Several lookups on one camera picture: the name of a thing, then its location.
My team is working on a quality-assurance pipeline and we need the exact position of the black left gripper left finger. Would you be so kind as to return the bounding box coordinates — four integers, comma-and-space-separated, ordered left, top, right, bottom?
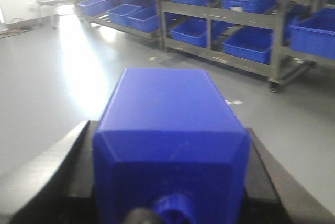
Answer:
1, 120, 97, 223

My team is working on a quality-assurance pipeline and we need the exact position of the blue bottle part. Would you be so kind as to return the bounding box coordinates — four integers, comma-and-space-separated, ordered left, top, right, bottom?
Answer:
92, 68, 251, 223

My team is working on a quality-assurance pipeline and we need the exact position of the grey storage rack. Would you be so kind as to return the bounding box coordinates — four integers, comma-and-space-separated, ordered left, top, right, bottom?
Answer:
81, 0, 334, 92

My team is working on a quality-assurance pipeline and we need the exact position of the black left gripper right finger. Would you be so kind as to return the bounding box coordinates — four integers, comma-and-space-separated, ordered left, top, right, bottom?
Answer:
242, 128, 334, 223

